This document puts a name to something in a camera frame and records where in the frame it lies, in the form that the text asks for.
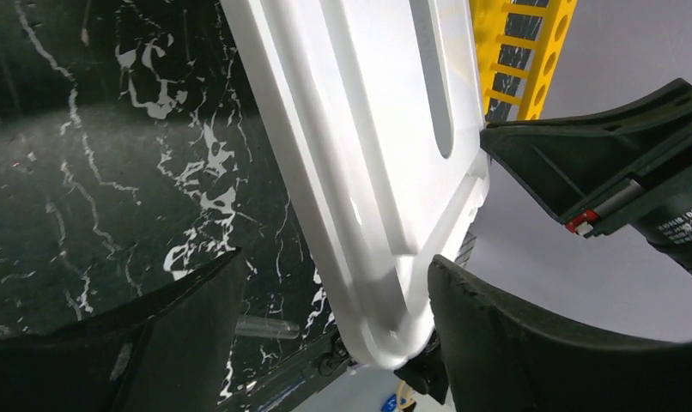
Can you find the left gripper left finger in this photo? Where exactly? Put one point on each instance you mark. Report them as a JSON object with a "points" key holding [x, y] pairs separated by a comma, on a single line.
{"points": [[165, 351]]}

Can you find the white bin lid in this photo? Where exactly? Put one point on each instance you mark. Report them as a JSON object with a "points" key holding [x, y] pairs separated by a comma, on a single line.
{"points": [[374, 113]]}

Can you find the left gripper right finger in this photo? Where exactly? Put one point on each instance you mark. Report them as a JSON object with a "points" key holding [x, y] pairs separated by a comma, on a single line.
{"points": [[503, 353]]}

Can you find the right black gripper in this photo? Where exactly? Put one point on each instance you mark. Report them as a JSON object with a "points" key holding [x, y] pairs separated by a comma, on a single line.
{"points": [[570, 166]]}

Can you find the yellow test tube rack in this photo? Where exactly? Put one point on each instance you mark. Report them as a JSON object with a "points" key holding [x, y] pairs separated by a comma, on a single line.
{"points": [[518, 48]]}

